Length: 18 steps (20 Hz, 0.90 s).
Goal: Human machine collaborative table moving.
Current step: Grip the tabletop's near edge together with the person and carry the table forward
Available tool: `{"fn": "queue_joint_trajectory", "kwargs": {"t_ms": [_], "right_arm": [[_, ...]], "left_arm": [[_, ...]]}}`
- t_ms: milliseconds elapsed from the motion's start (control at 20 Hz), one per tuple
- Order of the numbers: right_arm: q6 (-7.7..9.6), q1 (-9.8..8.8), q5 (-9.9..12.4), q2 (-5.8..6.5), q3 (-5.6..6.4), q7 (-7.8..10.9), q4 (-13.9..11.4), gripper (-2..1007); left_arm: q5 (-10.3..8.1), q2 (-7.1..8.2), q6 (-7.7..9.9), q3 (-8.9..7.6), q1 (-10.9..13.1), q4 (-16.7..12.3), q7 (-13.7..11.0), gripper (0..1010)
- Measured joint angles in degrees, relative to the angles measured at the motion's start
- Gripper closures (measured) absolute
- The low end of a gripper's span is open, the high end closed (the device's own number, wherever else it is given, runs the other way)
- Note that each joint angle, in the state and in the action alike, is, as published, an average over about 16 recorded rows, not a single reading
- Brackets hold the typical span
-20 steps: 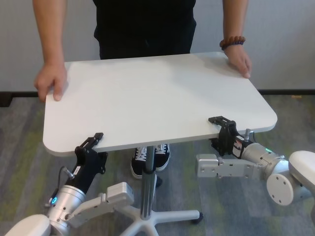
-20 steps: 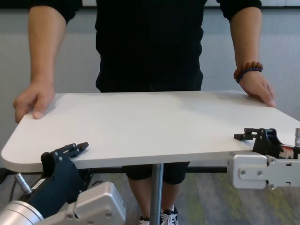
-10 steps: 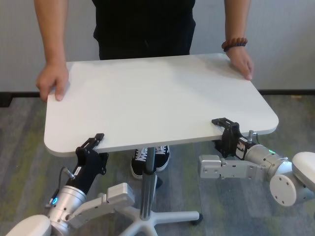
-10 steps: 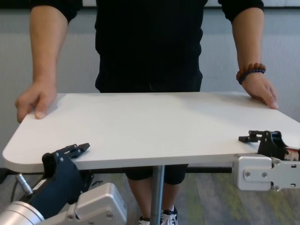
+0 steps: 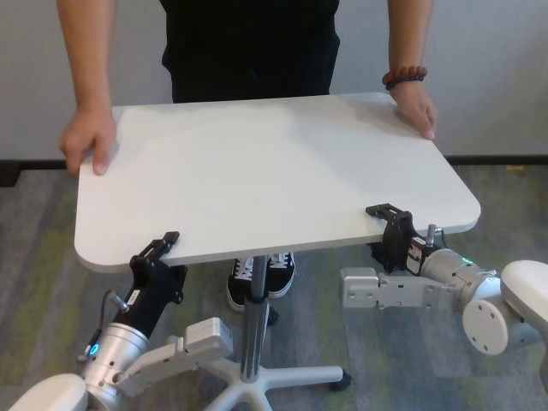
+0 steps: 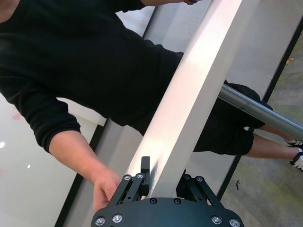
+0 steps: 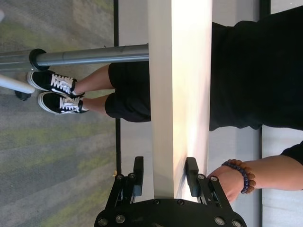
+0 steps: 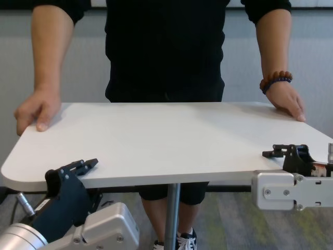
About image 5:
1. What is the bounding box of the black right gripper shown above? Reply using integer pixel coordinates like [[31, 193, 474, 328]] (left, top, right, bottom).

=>
[[365, 203, 429, 276]]

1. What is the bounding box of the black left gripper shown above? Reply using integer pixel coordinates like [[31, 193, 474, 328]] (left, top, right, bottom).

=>
[[113, 230, 189, 340]]

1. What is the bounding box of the white rolling pedestal table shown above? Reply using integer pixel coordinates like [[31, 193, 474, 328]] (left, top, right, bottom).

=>
[[73, 92, 481, 411]]

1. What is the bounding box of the person's left forearm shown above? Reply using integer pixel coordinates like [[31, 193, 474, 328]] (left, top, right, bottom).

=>
[[384, 0, 434, 89]]

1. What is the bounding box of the person's right forearm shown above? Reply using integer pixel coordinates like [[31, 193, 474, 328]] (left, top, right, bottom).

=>
[[57, 0, 113, 116]]

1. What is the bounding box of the person's left hand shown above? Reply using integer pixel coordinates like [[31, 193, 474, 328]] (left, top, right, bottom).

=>
[[390, 85, 438, 141]]

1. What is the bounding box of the person's right hand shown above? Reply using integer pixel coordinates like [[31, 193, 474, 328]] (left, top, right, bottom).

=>
[[58, 106, 120, 177]]

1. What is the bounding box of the black white canvas sneaker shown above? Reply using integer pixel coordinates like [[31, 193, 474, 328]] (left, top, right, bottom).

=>
[[225, 255, 258, 312], [265, 252, 297, 300]]

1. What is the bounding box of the person in black clothes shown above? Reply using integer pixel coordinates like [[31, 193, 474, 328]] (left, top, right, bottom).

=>
[[160, 0, 343, 85]]

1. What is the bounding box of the right gripper cable plug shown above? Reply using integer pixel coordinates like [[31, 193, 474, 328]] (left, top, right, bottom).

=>
[[425, 223, 446, 248]]

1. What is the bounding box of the gripper cable plug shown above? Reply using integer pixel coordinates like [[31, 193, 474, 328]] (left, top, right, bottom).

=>
[[98, 289, 132, 339], [425, 223, 446, 248]]

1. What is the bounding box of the left gripper cable plug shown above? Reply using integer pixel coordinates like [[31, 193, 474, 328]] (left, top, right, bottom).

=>
[[98, 289, 132, 339]]

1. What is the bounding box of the brown bead bracelet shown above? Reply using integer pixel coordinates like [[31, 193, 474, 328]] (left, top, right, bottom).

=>
[[382, 64, 428, 92]]

